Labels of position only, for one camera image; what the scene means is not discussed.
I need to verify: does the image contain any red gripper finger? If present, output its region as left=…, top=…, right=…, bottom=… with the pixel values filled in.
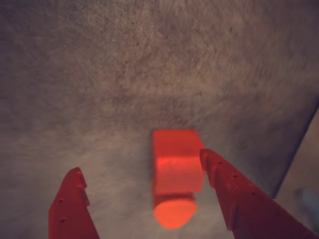
left=48, top=166, right=100, bottom=239
left=199, top=148, right=319, bottom=239

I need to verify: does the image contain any red wooden cube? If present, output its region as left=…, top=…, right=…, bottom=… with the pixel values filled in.
left=151, top=128, right=206, bottom=200

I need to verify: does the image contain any orange rounded wooden block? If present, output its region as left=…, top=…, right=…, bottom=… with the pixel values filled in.
left=152, top=193, right=197, bottom=230

